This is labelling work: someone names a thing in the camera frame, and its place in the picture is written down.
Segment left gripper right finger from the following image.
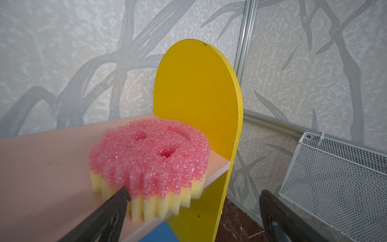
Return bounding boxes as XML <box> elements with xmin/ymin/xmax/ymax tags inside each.
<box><xmin>259</xmin><ymin>190</ymin><xmax>328</xmax><ymax>242</ymax></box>

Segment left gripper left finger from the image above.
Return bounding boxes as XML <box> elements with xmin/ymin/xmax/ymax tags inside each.
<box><xmin>59</xmin><ymin>187</ymin><xmax>131</xmax><ymax>242</ymax></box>

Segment pink smiley sponge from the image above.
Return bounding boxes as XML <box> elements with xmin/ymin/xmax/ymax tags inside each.
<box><xmin>87</xmin><ymin>119</ymin><xmax>211</xmax><ymax>222</ymax></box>

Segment yellow shelf with coloured boards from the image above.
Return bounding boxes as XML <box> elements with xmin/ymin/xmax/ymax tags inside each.
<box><xmin>1</xmin><ymin>39</ymin><xmax>243</xmax><ymax>242</ymax></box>

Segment white wire mesh basket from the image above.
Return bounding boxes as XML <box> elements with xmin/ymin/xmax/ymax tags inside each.
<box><xmin>279</xmin><ymin>132</ymin><xmax>387</xmax><ymax>242</ymax></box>

